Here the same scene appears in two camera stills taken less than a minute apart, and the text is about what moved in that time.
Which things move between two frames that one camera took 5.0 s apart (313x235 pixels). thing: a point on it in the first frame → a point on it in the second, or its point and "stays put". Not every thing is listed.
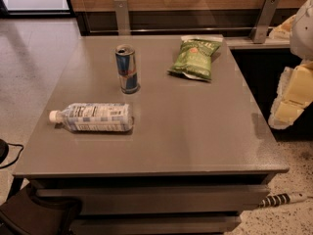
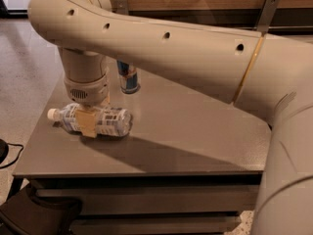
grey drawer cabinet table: [200, 155] stays put
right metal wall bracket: [259, 31] stays put
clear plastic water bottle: [95, 117] stays put
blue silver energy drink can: [125, 58] stays put
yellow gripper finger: [283, 30] → [107, 100]
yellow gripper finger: [294, 93] → [86, 121]
